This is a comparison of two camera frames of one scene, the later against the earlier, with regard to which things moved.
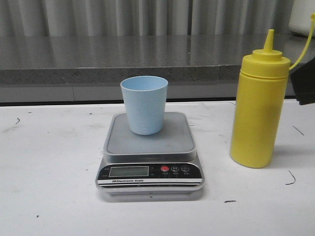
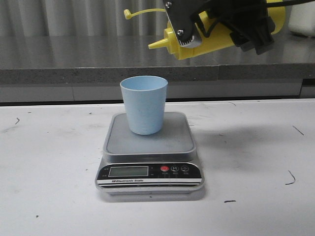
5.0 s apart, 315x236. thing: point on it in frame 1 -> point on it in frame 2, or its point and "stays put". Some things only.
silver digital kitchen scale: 163,163 stays put
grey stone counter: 34,68 stays put
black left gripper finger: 303,79 -> 251,16
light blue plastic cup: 144,97 stays put
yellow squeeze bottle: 259,105 -> 223,40
